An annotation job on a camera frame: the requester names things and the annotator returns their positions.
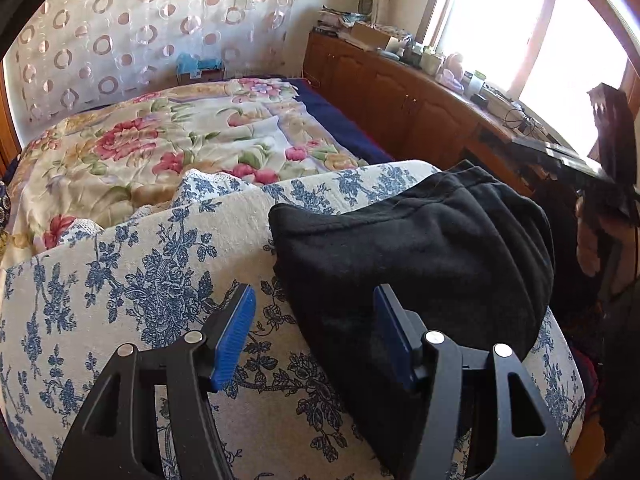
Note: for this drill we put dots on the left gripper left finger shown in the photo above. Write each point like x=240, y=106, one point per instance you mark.
x=150, y=404

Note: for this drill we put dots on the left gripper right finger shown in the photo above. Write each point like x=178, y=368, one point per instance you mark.
x=488, y=394

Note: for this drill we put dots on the black sweatshirt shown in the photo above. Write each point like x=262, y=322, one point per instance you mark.
x=464, y=251

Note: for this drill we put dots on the blue floral white bedspread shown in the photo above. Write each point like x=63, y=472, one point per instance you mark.
x=151, y=280

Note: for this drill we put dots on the wooden sideboard cabinet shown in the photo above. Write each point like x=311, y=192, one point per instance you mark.
x=410, y=116

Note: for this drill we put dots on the navy blue blanket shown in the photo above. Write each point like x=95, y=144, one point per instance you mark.
x=344, y=130

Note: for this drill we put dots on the pink floral quilt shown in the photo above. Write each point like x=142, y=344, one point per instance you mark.
x=105, y=165

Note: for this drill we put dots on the cardboard box on cabinet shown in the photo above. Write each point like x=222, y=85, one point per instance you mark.
x=374, y=38

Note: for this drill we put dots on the teal box on headboard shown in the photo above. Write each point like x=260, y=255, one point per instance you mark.
x=190, y=69

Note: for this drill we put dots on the circle pattern sheer curtain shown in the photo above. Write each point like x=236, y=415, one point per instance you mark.
x=71, y=55

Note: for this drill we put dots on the window with wooden frame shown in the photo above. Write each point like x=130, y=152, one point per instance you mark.
x=540, y=57

